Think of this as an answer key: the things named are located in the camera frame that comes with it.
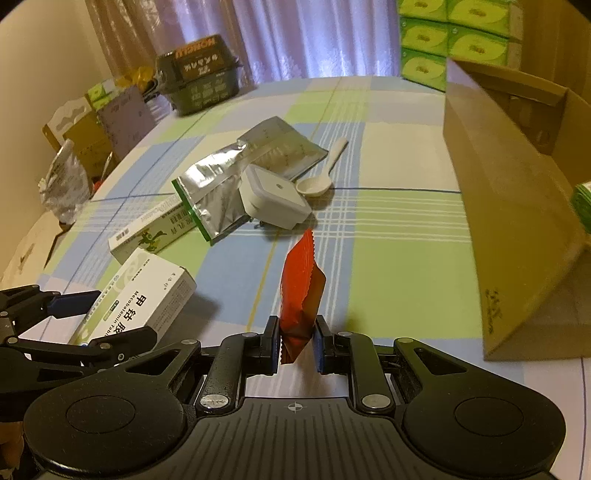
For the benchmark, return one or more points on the silver foil pouch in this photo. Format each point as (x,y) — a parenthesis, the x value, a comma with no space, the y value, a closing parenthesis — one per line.
(210,188)

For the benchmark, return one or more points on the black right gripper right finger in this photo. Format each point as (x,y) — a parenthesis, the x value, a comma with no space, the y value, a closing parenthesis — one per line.
(355,356)

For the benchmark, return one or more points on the long white green box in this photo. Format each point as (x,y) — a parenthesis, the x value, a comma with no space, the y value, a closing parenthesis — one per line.
(152,231)

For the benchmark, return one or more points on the checked tablecloth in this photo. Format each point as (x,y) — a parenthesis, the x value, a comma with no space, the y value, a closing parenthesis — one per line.
(389,209)

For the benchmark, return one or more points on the white blue medicine box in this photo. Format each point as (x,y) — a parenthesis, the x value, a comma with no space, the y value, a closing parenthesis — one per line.
(146,291)

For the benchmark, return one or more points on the brown cardboard box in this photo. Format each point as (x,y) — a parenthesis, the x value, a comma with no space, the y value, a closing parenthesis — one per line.
(520,145)

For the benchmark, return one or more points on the purple curtain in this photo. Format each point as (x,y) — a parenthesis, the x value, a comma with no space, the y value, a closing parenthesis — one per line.
(273,40)

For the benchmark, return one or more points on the crumpled clear plastic bag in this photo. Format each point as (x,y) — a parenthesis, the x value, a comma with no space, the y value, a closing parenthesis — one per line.
(65,189)

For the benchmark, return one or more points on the white plastic spoon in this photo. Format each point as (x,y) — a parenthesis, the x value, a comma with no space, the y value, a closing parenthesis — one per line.
(318,185)

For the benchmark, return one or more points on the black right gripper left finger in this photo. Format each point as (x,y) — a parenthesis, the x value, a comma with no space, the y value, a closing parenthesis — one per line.
(229,365)

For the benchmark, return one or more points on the dark green noodle bowl pack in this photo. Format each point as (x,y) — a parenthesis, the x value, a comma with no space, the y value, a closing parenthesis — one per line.
(197,75)

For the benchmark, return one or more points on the green tissue pack stack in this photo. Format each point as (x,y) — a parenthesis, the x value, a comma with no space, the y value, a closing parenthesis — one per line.
(481,31)

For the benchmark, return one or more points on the red candy packet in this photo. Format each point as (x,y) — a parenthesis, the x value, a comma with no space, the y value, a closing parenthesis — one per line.
(301,288)

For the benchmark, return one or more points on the purple grey cardboard sheet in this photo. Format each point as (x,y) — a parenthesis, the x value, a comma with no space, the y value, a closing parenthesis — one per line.
(126,120)

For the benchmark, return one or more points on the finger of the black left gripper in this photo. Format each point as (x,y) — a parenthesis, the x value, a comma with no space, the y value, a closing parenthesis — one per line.
(119,347)
(71,304)

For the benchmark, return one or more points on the white square plug device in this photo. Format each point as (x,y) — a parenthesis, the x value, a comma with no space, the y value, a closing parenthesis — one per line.
(272,199)

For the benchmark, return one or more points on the side clutter boxes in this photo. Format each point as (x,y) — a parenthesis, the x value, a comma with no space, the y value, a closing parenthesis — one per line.
(78,121)

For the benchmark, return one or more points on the green medicine box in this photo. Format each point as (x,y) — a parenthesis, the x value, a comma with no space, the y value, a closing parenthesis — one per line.
(581,203)

